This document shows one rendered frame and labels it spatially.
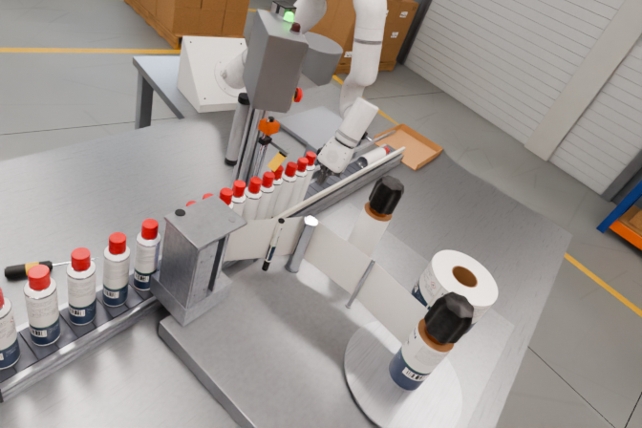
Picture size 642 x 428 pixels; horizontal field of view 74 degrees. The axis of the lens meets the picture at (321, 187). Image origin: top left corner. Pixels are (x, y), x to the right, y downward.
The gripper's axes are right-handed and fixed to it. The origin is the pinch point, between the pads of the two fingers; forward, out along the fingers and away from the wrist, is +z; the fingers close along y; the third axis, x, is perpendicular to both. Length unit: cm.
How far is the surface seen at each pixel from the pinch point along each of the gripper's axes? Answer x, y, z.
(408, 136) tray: 89, -4, -20
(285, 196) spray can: -24.7, 1.9, 4.1
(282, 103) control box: -46, -2, -24
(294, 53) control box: -50, -3, -36
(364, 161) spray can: 29.7, 0.9, -7.6
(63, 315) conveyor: -81, -4, 35
